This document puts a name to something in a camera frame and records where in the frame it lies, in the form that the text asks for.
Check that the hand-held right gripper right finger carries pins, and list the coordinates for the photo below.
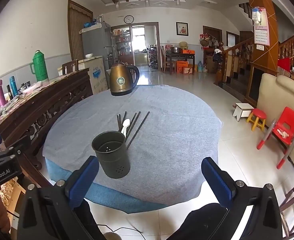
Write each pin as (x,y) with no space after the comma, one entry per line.
(217,182)

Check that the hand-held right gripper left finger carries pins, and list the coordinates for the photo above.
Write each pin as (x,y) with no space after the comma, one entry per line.
(83,180)

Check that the dark green perforated utensil holder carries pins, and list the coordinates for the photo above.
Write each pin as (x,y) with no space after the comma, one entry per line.
(114,160)

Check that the white plastic spoon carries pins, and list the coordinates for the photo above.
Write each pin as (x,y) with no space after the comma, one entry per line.
(125,123)

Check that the pile of black chopsticks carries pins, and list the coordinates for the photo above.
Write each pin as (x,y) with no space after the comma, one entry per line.
(143,120)

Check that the person's left hand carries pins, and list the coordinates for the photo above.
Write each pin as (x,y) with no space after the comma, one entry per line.
(2,212)

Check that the person's dark trousers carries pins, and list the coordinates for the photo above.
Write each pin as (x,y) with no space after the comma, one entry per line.
(199,222)

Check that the pink water bottle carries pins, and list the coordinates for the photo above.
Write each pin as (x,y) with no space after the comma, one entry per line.
(0,93)

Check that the carved dark wooden sideboard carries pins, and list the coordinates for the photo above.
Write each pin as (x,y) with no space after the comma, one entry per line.
(37,112)

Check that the blue water bottle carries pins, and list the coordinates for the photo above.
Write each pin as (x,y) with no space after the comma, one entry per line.
(13,86)

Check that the grey round table cloth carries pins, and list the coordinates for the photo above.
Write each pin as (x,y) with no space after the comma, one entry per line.
(167,130)

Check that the red and yellow stool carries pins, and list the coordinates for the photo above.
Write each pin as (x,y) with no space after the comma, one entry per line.
(258,113)

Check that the small white stool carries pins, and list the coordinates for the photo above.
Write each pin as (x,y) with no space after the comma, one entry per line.
(243,106)

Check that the green thermos flask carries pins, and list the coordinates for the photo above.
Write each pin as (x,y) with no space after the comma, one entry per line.
(40,67)

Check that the red plastic child chair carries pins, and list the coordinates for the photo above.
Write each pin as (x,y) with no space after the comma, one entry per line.
(288,120)

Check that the white chest freezer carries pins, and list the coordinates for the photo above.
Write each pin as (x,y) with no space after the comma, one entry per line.
(97,77)

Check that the bronze electric kettle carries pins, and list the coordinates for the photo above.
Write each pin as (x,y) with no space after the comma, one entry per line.
(122,80)

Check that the dark wooden chair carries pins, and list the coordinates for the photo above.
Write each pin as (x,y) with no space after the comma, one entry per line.
(69,62)

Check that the clear water jug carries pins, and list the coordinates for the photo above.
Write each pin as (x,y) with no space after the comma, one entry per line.
(200,67)

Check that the orange cardboard box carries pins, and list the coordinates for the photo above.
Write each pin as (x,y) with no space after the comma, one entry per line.
(182,67)

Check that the white bowl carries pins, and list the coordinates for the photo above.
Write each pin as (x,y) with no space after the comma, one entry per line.
(89,55)

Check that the orange wooden pillar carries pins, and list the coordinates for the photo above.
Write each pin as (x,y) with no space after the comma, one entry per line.
(262,60)

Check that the wooden staircase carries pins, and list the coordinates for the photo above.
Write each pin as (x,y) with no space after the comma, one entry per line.
(234,52)

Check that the dark wooden side table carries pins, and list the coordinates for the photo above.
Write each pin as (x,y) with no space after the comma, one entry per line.
(179,55)

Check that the flat orange box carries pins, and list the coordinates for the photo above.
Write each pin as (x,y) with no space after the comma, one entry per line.
(188,52)

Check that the grey refrigerator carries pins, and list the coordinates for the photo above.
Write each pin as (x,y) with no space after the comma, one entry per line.
(94,42)

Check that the metal basin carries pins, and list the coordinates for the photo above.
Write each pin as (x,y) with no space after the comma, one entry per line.
(175,49)

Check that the display cabinet with bottles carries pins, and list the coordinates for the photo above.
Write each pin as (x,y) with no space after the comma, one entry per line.
(122,45)

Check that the brown curtain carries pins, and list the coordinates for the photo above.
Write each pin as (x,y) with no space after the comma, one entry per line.
(78,30)

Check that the pink wall calendar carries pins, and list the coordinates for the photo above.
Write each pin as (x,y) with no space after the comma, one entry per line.
(260,33)

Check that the framed wall picture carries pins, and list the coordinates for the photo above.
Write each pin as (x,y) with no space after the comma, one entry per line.
(182,29)

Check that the round wall clock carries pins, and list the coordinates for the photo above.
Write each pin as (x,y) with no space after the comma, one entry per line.
(129,19)

